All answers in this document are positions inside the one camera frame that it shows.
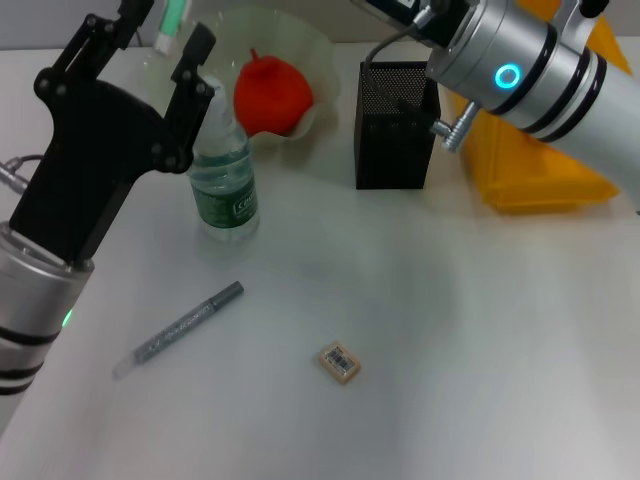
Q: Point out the translucent green fruit plate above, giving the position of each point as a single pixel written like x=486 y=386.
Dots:
x=310 y=75

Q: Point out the yellow plastic bin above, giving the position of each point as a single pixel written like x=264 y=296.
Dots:
x=525 y=175

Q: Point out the water bottle with green label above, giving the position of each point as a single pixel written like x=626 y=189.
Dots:
x=225 y=200

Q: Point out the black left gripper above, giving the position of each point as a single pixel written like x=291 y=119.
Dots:
x=95 y=150

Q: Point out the beige eraser with barcode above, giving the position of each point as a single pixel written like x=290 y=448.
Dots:
x=340 y=363

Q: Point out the green utility knife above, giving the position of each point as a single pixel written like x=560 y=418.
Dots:
x=170 y=30

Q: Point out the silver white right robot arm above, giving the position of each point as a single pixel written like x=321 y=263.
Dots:
x=550 y=75

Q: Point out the silver marker pen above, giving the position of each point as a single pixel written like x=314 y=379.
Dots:
x=185 y=325

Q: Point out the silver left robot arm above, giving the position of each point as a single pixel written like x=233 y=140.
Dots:
x=30 y=300

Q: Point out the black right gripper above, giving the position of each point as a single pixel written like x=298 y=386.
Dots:
x=435 y=20

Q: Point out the red tomato-shaped toy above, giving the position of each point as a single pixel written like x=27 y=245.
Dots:
x=272 y=95

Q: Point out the black mesh pen holder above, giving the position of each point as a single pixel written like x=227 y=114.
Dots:
x=390 y=160

